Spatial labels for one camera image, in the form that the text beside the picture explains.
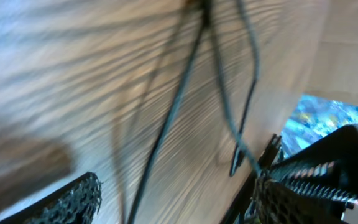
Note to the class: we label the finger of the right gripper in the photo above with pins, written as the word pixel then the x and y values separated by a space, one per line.
pixel 326 172

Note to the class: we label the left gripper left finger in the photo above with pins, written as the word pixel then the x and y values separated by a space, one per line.
pixel 74 203

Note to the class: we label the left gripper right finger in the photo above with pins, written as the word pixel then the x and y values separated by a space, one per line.
pixel 274 203

